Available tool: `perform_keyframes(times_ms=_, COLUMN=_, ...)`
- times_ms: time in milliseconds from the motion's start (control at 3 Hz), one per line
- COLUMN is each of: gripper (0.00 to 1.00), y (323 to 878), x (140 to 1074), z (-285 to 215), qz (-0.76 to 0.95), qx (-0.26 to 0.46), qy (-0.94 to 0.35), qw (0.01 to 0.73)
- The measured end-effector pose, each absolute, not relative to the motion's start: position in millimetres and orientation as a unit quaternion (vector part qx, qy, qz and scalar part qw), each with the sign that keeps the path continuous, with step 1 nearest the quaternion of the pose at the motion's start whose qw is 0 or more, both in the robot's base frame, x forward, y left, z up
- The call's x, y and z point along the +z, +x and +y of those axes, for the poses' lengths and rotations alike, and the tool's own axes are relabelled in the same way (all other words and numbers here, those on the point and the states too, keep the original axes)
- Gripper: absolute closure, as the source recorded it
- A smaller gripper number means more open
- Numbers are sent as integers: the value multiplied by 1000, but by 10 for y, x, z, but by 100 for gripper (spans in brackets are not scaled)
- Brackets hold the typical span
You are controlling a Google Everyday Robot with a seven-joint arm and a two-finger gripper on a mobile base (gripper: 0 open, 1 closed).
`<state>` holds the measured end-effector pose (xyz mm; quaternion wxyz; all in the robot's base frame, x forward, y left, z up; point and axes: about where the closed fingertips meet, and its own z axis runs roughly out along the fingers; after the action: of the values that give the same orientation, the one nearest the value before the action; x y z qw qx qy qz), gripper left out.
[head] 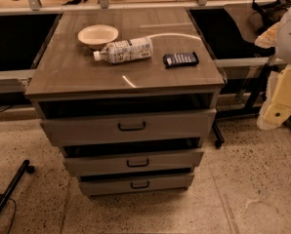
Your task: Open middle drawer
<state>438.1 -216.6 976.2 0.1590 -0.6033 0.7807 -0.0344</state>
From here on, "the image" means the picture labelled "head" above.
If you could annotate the grey drawer cabinet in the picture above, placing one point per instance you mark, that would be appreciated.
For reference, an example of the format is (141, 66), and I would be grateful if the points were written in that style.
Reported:
(69, 83)

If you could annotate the black stand leg left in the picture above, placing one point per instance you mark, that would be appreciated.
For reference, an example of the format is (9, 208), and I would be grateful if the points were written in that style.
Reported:
(25, 167)

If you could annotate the grey bottom drawer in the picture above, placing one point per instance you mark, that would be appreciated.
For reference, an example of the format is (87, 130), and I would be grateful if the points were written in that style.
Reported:
(135, 184)

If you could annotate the white bowl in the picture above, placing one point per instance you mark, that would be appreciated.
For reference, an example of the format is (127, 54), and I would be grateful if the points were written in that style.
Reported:
(97, 36)

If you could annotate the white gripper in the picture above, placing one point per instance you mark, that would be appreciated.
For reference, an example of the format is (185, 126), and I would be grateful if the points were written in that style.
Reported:
(290, 38)

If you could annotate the black headset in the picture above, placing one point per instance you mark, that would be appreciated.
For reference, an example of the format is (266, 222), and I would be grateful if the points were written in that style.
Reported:
(270, 13)

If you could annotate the grey drawer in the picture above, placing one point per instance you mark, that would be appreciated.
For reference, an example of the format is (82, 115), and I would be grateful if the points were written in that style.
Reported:
(135, 184)
(133, 162)
(128, 127)

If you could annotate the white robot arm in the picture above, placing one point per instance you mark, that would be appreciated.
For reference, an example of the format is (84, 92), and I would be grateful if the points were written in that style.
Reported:
(278, 36)

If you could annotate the grey top drawer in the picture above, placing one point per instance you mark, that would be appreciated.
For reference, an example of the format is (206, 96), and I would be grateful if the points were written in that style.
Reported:
(128, 127)

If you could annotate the dark blue snack packet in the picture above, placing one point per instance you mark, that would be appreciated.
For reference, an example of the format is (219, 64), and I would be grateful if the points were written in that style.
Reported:
(180, 60)

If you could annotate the plastic bottle with label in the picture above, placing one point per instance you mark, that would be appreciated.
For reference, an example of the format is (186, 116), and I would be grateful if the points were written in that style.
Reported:
(125, 50)

